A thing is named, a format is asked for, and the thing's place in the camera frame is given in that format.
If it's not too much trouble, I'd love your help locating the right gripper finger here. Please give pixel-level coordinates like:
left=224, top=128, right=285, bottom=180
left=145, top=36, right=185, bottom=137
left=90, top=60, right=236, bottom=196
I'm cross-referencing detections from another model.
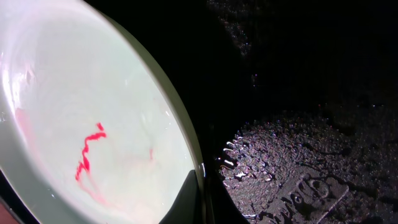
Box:
left=159, top=170, right=202, bottom=224

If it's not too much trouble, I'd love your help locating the round black tray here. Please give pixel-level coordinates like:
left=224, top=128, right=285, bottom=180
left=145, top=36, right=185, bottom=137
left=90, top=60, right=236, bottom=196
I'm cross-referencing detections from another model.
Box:
left=1, top=1, right=397, bottom=223

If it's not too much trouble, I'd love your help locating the light blue plate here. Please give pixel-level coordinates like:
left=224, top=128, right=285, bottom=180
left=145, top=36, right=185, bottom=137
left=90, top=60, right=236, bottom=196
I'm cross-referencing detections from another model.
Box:
left=1, top=0, right=206, bottom=223

